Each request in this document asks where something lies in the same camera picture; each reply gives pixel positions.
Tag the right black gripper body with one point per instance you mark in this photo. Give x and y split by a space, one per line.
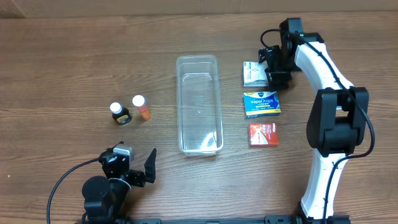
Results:
277 72

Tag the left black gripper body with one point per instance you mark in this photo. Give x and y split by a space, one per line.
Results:
137 177

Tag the white medicine box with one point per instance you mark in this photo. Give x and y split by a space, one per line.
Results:
254 74

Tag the blue VapoDrops box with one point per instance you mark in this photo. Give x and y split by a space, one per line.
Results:
262 103

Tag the dark brown syrup bottle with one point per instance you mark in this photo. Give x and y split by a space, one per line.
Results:
120 114

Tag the red medicine box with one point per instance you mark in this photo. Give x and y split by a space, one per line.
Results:
263 135

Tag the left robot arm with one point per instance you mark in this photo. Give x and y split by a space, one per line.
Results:
105 195

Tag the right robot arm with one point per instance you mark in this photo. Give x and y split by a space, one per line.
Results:
337 121

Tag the clear plastic container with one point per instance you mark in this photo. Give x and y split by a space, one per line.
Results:
199 116

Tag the orange pill bottle white cap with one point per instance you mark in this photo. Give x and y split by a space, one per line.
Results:
140 103

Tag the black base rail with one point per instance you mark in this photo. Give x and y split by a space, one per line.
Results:
214 220

